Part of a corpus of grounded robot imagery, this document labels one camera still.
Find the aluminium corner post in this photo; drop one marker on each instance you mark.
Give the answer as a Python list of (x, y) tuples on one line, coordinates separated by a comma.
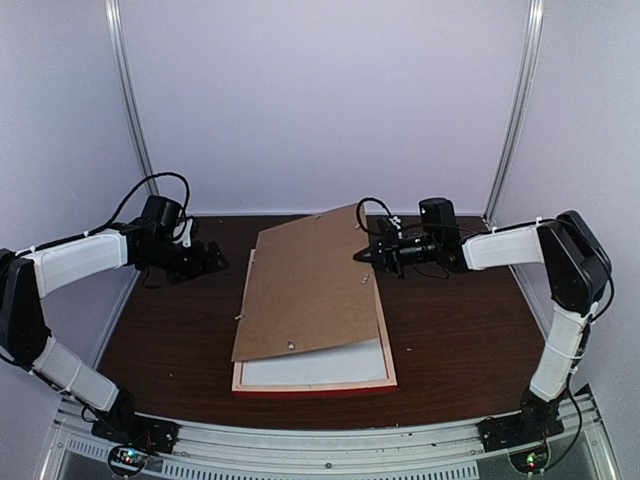
[(118, 42), (526, 73)]

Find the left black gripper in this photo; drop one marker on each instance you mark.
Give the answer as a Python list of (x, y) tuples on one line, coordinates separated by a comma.
[(197, 265)]

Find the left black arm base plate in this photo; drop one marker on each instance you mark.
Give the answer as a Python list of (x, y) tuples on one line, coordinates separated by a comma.
[(152, 435)]

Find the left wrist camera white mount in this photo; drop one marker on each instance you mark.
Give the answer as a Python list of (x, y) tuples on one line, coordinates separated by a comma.
[(182, 234)]

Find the wooden picture frame red edge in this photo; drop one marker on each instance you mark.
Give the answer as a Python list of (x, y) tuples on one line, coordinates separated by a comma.
[(315, 328)]

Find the brown backing board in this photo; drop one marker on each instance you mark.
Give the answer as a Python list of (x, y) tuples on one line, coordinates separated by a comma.
[(304, 291)]

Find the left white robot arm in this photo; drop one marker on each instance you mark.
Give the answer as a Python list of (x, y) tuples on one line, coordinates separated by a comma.
[(162, 237)]

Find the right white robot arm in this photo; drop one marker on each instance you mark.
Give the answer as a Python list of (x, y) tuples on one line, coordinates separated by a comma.
[(579, 275)]

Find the landscape photo print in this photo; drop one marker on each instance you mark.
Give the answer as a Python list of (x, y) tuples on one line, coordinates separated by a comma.
[(366, 363)]

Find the left aluminium corner post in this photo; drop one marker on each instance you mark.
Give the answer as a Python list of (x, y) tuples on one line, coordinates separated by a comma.
[(118, 42)]

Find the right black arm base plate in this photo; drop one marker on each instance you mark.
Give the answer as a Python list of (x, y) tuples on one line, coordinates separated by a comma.
[(510, 431)]

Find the aluminium front rail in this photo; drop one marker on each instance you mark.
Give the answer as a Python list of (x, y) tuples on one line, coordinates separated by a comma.
[(445, 451)]

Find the right aluminium corner post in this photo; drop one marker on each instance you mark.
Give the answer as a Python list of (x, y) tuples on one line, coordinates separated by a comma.
[(526, 73)]

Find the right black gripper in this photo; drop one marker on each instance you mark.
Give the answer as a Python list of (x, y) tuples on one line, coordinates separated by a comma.
[(384, 253)]

